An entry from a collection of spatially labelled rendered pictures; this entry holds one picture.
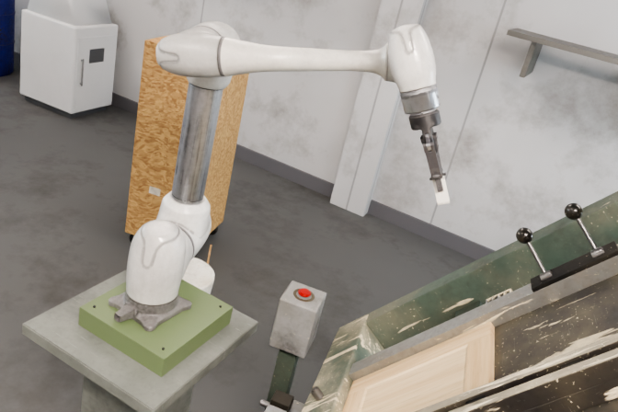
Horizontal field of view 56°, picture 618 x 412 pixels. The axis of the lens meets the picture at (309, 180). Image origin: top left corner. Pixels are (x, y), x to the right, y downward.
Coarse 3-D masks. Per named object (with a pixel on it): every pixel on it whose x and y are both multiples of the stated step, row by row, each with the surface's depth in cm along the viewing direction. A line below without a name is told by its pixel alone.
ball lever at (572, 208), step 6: (570, 204) 130; (576, 204) 129; (570, 210) 129; (576, 210) 129; (570, 216) 129; (576, 216) 129; (582, 228) 128; (588, 234) 128; (588, 240) 128; (594, 246) 127; (600, 246) 126; (594, 252) 126; (600, 252) 125
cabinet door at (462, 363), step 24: (456, 336) 140; (480, 336) 133; (408, 360) 144; (432, 360) 137; (456, 360) 131; (480, 360) 124; (360, 384) 149; (384, 384) 142; (408, 384) 135; (432, 384) 128; (456, 384) 123; (480, 384) 117; (360, 408) 139; (384, 408) 132; (408, 408) 126
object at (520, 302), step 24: (600, 264) 125; (528, 288) 134; (552, 288) 130; (576, 288) 128; (480, 312) 139; (504, 312) 135; (528, 312) 133; (432, 336) 143; (360, 360) 156; (384, 360) 149
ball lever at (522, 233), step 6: (522, 228) 135; (528, 228) 135; (516, 234) 135; (522, 234) 134; (528, 234) 134; (522, 240) 134; (528, 240) 134; (528, 246) 134; (534, 252) 133; (534, 258) 133; (540, 264) 132; (540, 276) 132; (546, 276) 131
